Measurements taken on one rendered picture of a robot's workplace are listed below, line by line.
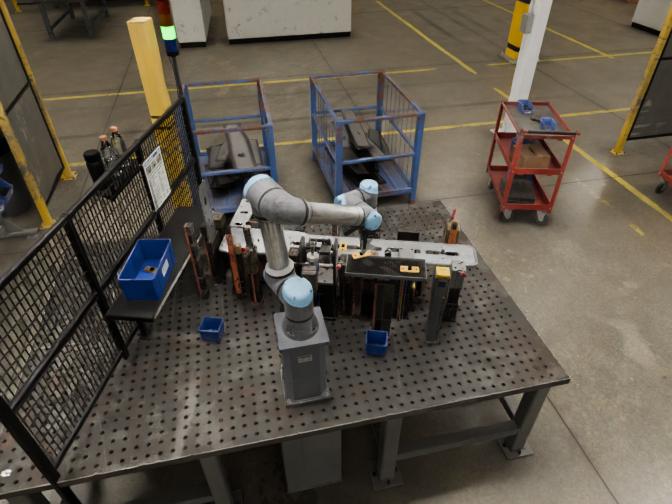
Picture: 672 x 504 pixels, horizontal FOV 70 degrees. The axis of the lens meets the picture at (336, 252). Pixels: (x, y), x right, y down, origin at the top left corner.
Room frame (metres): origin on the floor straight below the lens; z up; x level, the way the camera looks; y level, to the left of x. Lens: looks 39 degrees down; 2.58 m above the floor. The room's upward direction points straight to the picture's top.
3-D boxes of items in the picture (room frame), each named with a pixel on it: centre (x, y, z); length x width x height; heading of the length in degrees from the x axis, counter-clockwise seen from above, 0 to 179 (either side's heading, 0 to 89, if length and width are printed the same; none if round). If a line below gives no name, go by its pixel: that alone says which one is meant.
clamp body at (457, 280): (1.80, -0.61, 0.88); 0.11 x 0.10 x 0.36; 173
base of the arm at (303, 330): (1.36, 0.15, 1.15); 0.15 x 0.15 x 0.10
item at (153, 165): (2.24, 0.96, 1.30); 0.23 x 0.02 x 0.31; 173
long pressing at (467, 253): (2.03, -0.06, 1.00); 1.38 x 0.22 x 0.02; 83
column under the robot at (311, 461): (1.36, 0.15, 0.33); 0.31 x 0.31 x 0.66; 12
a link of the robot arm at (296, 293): (1.36, 0.15, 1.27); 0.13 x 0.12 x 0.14; 33
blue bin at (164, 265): (1.74, 0.90, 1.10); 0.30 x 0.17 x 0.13; 0
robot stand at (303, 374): (1.36, 0.15, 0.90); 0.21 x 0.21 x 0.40; 12
